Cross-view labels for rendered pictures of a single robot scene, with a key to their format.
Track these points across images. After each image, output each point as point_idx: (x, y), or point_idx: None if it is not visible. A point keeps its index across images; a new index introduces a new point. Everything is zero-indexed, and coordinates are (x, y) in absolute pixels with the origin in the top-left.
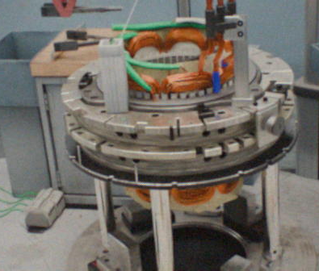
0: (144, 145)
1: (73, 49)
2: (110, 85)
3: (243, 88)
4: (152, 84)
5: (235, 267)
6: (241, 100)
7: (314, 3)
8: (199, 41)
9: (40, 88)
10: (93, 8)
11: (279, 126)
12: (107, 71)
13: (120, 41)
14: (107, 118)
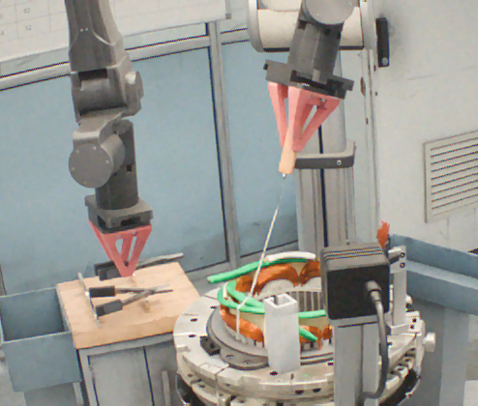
0: (327, 395)
1: (118, 309)
2: (284, 344)
3: (401, 315)
4: (315, 333)
5: None
6: (400, 327)
7: (311, 208)
8: (294, 275)
9: (85, 361)
10: (154, 260)
11: (434, 341)
12: (283, 331)
13: (289, 297)
14: (288, 380)
